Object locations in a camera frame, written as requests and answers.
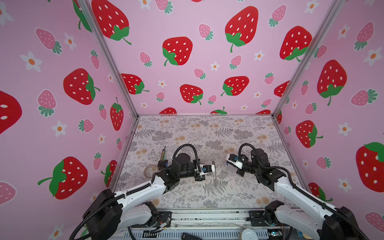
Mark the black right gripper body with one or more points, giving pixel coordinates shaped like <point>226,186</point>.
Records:
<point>247,168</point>

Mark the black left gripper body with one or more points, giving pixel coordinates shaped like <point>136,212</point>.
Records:
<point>190,171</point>

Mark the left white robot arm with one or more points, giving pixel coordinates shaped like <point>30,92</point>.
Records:
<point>112,211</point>

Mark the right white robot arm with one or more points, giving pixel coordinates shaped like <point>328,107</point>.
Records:
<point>315,217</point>

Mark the black device on base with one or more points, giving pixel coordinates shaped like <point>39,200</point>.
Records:
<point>186,236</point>

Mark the white round disc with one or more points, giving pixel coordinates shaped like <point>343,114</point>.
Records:
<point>248,234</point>

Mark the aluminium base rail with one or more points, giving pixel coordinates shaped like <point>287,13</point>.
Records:
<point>207,224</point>

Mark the silver frame post right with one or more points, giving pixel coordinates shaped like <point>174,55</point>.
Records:
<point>324,27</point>

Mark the silver frame post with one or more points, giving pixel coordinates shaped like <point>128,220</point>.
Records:
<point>90,17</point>
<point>324,27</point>

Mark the silver frame post left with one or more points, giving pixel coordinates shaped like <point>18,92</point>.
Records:
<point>90,17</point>

